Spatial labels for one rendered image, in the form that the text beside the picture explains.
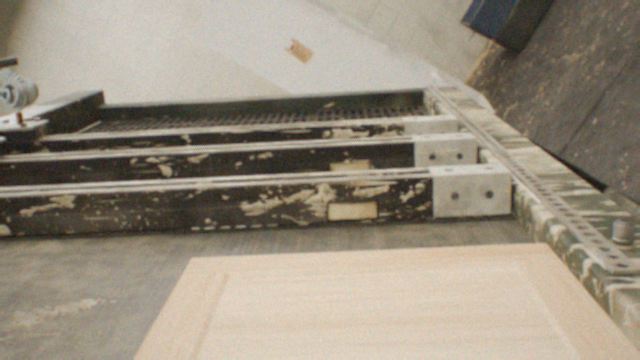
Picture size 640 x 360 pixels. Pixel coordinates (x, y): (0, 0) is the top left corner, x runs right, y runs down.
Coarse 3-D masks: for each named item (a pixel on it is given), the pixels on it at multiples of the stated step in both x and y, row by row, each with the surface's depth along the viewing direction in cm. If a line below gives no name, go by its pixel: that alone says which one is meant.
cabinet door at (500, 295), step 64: (256, 256) 92; (320, 256) 91; (384, 256) 90; (448, 256) 89; (512, 256) 87; (192, 320) 74; (256, 320) 74; (320, 320) 73; (384, 320) 73; (448, 320) 72; (512, 320) 71; (576, 320) 69
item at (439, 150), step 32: (0, 160) 139; (32, 160) 138; (64, 160) 138; (96, 160) 138; (128, 160) 138; (160, 160) 137; (192, 160) 137; (224, 160) 137; (256, 160) 137; (288, 160) 137; (320, 160) 136; (352, 160) 136; (384, 160) 136; (416, 160) 136; (448, 160) 136
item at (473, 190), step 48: (0, 192) 115; (48, 192) 111; (96, 192) 110; (144, 192) 110; (192, 192) 110; (240, 192) 110; (288, 192) 109; (336, 192) 109; (384, 192) 109; (432, 192) 109; (480, 192) 108
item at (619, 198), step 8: (536, 144) 229; (552, 152) 230; (560, 160) 234; (568, 168) 236; (576, 168) 231; (584, 176) 237; (592, 176) 232; (592, 184) 238; (600, 184) 237; (608, 192) 230; (616, 192) 225; (616, 200) 222; (624, 200) 218; (632, 200) 220; (624, 208) 215; (632, 208) 211
